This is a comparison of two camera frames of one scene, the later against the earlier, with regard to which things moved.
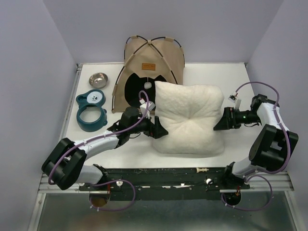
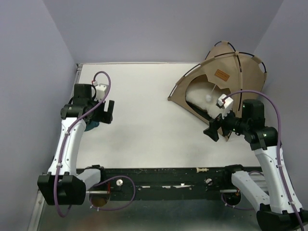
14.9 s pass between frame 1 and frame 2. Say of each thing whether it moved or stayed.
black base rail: stayed
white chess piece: stayed
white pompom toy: moved
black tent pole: moved
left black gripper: moved
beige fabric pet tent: moved
